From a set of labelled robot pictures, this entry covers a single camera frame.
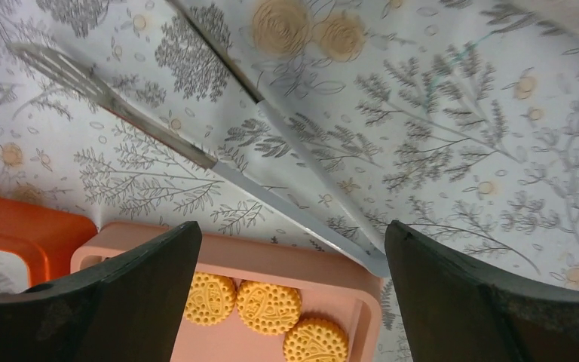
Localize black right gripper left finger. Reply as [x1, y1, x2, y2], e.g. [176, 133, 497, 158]
[0, 222, 202, 361]

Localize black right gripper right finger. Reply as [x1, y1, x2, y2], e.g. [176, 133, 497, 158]
[385, 220, 579, 361]

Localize orange cookie box with liners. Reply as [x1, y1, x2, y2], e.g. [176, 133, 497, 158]
[0, 197, 97, 287]

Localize metal serving tongs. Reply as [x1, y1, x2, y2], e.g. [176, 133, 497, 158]
[7, 1, 390, 278]

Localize yellow round biscuit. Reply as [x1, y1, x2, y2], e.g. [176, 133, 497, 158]
[283, 318, 350, 362]
[183, 271, 237, 326]
[236, 281, 302, 336]

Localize floral tablecloth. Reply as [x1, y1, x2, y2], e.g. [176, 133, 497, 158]
[0, 1, 579, 290]

